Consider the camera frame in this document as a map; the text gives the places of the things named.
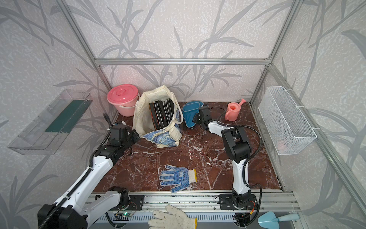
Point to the white wire mesh basket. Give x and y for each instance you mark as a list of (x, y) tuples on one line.
[(287, 126)]

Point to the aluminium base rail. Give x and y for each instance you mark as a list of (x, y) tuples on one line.
[(209, 201)]

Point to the pink watering can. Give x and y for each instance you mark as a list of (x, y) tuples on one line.
[(233, 110)]

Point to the black red paddle case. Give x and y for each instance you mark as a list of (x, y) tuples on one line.
[(157, 119)]

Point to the clear acrylic wall shelf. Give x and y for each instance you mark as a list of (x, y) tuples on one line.
[(45, 134)]

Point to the blue paddle case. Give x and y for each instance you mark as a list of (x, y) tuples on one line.
[(189, 110)]

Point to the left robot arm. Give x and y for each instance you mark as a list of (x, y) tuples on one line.
[(71, 211)]

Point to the light blue garden trowel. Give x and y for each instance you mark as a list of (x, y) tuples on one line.
[(270, 221)]

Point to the pink bucket with lid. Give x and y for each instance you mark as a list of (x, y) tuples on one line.
[(124, 98)]

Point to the blue dotted work glove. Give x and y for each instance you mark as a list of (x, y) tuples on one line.
[(178, 178)]

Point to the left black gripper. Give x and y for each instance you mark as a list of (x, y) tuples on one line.
[(135, 134)]

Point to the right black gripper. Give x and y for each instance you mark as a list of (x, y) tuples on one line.
[(195, 118)]

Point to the white knit work glove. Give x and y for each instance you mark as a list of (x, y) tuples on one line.
[(173, 218)]

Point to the black paddle case white trim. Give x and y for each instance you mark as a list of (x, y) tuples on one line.
[(166, 108)]

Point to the cream canvas tote bag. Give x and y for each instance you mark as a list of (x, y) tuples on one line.
[(170, 135)]

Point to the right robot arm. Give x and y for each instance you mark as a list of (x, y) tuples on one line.
[(238, 150)]

